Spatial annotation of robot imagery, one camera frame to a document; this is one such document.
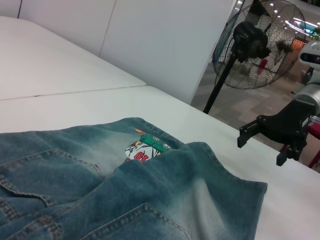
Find blue denim shorts with cartoon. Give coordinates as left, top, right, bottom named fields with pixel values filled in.
left=0, top=116, right=268, bottom=240

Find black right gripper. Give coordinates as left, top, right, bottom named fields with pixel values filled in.
left=236, top=99, right=317, bottom=167

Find grey robot head with camera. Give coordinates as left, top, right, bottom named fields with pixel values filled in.
left=299, top=41, right=320, bottom=85

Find black pedestal fan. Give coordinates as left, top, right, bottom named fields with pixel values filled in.
left=202, top=0, right=308, bottom=115

